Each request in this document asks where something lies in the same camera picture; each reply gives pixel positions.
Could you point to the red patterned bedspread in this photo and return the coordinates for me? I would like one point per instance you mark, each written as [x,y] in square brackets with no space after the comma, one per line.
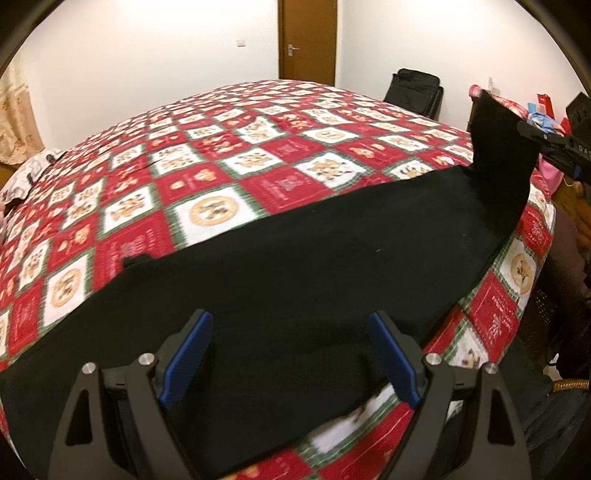
[207,152]

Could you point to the black suitcase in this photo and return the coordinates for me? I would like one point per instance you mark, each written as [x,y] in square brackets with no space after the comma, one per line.
[413,90]

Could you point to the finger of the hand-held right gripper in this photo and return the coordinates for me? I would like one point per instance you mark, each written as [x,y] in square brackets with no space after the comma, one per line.
[551,146]
[538,129]

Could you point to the white patterned pillow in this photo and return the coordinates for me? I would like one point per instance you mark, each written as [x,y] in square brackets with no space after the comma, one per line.
[27,175]

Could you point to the black pants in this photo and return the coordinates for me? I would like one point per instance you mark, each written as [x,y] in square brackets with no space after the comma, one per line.
[277,286]

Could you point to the person's right hand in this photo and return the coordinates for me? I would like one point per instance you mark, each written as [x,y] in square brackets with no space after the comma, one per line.
[578,186]

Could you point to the person's dark clothing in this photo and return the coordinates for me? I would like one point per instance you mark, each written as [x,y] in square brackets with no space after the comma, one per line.
[554,323]

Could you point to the red gift bag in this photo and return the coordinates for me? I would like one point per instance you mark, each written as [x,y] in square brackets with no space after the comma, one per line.
[543,102]

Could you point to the brown wooden door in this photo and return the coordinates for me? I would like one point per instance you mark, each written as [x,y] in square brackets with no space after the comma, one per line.
[307,37]

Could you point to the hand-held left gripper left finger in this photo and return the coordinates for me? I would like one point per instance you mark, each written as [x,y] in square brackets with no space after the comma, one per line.
[189,355]

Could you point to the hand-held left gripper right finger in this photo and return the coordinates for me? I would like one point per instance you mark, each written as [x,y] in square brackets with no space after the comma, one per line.
[395,360]

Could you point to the pink cloth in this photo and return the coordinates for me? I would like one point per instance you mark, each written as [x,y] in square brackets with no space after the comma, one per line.
[550,170]

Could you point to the blue plastic bag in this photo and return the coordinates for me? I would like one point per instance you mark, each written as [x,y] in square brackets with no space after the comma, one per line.
[541,122]

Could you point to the beige floral curtain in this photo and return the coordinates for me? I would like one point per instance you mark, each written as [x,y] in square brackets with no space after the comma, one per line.
[18,120]

